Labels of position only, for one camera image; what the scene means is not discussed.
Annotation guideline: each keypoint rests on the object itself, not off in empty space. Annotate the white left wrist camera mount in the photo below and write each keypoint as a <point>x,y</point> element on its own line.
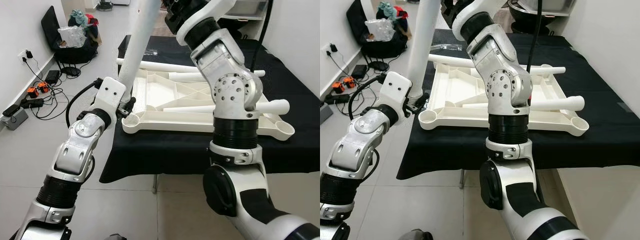
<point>397,90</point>
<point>111,95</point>

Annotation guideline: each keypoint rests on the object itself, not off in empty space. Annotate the black power strip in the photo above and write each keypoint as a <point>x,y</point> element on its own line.
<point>332,98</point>
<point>30,103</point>

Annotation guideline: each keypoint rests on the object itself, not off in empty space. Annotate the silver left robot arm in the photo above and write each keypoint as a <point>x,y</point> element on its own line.
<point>355,150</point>
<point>75,150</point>

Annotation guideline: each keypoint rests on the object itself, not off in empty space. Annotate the orange black battery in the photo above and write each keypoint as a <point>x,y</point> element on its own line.
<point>338,88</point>
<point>44,87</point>
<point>32,92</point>
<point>349,82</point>

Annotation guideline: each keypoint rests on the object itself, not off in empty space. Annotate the black power adapter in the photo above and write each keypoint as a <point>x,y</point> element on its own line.
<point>359,71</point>
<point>52,76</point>

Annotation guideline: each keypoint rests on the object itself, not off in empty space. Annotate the clear plastic hardware bag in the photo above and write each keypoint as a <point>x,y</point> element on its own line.
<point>445,47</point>
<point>150,51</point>

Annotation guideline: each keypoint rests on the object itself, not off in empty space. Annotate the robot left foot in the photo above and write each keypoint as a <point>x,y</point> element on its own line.
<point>420,235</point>
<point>115,236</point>

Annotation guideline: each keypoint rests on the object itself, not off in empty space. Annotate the teal cloth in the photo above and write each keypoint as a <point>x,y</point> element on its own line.
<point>76,17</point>
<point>386,10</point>

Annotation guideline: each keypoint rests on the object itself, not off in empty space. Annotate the white wall socket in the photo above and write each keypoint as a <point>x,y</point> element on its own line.
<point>22,56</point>
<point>326,48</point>

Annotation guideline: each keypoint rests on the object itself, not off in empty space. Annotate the black plug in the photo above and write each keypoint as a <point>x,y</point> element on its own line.
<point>29,53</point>
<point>333,48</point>

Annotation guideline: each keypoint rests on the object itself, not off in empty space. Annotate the black tablecloth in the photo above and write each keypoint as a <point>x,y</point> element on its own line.
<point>450,155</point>
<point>175,157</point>

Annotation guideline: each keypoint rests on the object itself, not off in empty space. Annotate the black stand base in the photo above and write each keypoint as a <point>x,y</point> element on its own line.
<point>104,5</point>

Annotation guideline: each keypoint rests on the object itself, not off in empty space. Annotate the red cloth item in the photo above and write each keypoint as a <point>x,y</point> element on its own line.
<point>90,19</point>
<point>401,12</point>

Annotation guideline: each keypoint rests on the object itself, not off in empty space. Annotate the crumpled clear plastic bag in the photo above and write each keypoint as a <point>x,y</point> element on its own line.
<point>72,36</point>
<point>380,31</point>

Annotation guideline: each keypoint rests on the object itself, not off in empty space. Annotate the grey box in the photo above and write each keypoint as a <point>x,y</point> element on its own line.
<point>324,112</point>
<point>12,121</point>

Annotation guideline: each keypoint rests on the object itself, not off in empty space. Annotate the large black bowl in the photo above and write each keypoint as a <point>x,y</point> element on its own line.
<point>242,26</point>
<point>520,25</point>

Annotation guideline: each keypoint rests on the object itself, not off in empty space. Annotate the clear plastic storage box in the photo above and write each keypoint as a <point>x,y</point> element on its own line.
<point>557,6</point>
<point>250,7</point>

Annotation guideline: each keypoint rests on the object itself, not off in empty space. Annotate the grey metal table leg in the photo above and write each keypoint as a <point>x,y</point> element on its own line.
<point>462,177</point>
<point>155,182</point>

